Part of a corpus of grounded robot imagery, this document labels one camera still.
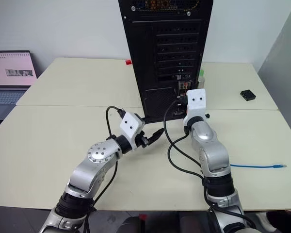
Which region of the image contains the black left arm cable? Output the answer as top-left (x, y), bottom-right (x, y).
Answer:
top-left (83, 105), bottom-right (126, 233)

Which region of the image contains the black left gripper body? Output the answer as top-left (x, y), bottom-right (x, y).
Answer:
top-left (135, 131), bottom-right (150, 149)

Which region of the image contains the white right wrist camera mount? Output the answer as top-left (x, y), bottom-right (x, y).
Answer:
top-left (186, 88), bottom-right (208, 122)

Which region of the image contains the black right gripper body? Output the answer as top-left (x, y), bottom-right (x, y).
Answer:
top-left (176, 95), bottom-right (189, 115)

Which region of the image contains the black computer tower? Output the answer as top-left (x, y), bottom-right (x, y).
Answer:
top-left (118, 0), bottom-right (213, 124)

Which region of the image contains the open grey laptop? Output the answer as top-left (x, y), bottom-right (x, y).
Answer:
top-left (0, 50), bottom-right (38, 121)

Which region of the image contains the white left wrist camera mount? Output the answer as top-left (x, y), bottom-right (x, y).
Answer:
top-left (119, 112), bottom-right (146, 151)

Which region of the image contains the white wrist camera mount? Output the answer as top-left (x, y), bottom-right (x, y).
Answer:
top-left (119, 112), bottom-right (146, 151)
top-left (186, 88), bottom-right (208, 122)

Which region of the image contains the blue ethernet cable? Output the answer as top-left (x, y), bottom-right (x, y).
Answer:
top-left (229, 163), bottom-right (288, 170)

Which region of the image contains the clear bottle with green cap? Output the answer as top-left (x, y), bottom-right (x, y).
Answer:
top-left (197, 69), bottom-right (207, 89)

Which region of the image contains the dark rounded shape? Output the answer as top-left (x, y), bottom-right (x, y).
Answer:
top-left (116, 216), bottom-right (142, 233)

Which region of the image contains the small black adapter box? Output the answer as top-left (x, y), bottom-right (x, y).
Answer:
top-left (240, 89), bottom-right (257, 101)

